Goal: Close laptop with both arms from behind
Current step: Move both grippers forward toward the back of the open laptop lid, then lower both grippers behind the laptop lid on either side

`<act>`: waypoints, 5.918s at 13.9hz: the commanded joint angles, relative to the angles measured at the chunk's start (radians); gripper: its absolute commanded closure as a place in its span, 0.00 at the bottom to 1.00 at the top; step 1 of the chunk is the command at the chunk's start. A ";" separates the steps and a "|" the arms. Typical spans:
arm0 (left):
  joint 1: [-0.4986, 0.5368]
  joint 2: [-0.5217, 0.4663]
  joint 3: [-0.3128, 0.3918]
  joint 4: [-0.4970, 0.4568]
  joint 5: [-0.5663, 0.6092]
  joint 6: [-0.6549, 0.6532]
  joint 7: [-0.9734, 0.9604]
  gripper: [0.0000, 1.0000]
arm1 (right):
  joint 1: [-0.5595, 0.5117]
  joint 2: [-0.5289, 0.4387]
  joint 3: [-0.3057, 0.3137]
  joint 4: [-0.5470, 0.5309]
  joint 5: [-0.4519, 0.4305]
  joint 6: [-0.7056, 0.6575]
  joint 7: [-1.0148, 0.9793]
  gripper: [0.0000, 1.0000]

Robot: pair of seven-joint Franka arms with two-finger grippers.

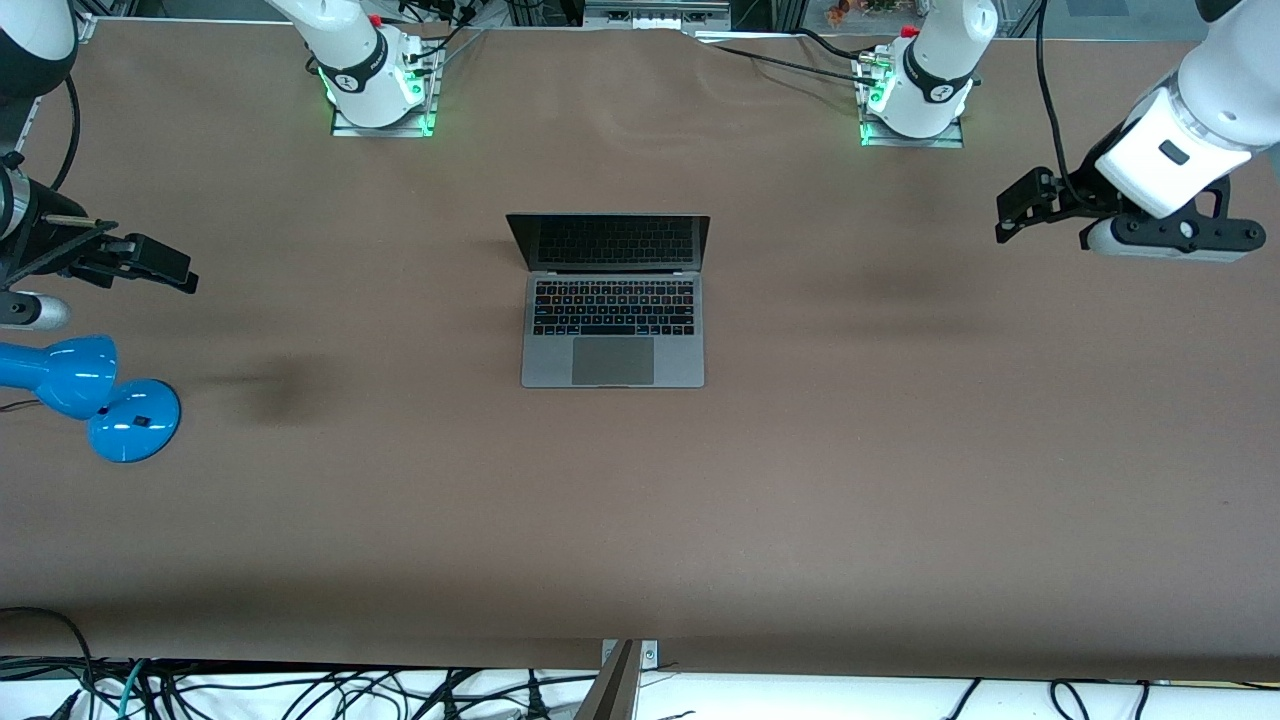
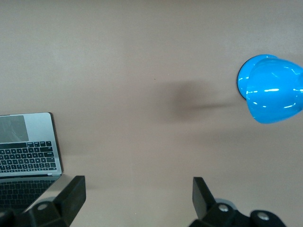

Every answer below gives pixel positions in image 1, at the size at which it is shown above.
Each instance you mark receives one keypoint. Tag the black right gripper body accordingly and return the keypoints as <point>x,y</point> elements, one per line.
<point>38,243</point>

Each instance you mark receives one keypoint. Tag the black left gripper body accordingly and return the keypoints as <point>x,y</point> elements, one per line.
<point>1083,192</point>

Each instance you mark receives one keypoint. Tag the grey laptop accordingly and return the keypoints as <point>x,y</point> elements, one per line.
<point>612,360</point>

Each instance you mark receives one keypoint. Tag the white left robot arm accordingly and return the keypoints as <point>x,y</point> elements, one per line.
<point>1190,130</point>

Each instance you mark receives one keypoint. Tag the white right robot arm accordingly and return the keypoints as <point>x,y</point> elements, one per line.
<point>360,60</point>

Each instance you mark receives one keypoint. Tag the blue desk lamp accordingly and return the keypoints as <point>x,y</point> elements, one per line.
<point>135,425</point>

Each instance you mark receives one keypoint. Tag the aluminium corner profile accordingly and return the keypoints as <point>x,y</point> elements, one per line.
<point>88,25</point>

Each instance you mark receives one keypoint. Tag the brown table cover sheet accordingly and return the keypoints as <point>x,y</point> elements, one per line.
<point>900,450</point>

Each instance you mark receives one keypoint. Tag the orange object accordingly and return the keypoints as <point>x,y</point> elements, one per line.
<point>845,10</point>

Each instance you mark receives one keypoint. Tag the grey power strip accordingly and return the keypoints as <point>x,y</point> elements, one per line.
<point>655,15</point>

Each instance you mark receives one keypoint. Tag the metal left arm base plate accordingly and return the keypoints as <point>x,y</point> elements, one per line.
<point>950,138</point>

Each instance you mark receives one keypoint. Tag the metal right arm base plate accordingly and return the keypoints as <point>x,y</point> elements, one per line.
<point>385,128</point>

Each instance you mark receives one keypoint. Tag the silver mount bracket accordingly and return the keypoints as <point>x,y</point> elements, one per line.
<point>650,655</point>

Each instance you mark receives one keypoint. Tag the dark metal mount beam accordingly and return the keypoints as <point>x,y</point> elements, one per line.
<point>612,692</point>

